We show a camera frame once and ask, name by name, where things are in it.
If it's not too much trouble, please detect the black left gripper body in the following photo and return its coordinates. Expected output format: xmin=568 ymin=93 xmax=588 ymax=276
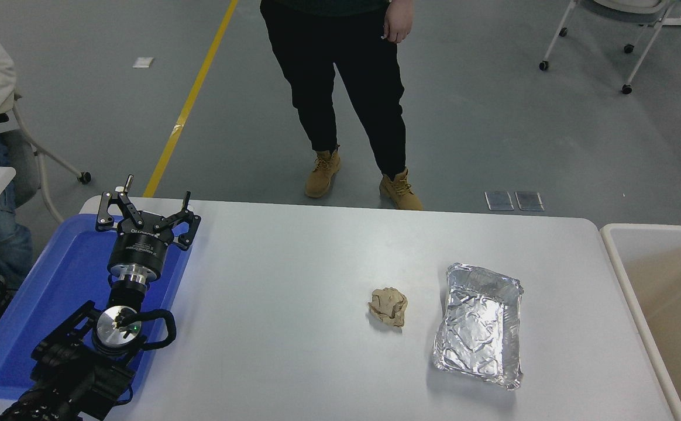
xmin=108 ymin=212 xmax=173 ymax=274

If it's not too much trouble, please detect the standing person's hand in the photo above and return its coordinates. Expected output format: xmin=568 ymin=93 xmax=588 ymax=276
xmin=383 ymin=0 xmax=414 ymax=44

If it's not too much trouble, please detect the blue plastic tray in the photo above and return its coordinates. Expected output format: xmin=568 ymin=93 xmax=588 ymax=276
xmin=0 ymin=213 xmax=192 ymax=401

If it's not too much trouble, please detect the grey chair with white legs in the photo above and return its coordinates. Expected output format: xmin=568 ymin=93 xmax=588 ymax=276
xmin=0 ymin=94 xmax=92 ymax=226

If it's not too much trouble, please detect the crumpled tan paper ball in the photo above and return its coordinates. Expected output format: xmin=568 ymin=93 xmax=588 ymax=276
xmin=367 ymin=287 xmax=409 ymax=328

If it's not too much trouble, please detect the standing person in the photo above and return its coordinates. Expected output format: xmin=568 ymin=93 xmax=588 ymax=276
xmin=259 ymin=0 xmax=424 ymax=212

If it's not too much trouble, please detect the silver foil tray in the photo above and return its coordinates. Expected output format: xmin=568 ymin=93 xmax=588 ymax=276
xmin=432 ymin=263 xmax=524 ymax=391

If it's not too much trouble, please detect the clear floor plate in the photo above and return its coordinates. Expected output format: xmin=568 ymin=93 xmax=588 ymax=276
xmin=515 ymin=191 xmax=545 ymax=212
xmin=485 ymin=191 xmax=515 ymax=212

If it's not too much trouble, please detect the white wheeled chair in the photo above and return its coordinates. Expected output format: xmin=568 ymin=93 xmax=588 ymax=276
xmin=539 ymin=0 xmax=677 ymax=95

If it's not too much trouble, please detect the large pale bin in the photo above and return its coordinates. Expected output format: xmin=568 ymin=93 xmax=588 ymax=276
xmin=600 ymin=223 xmax=681 ymax=421

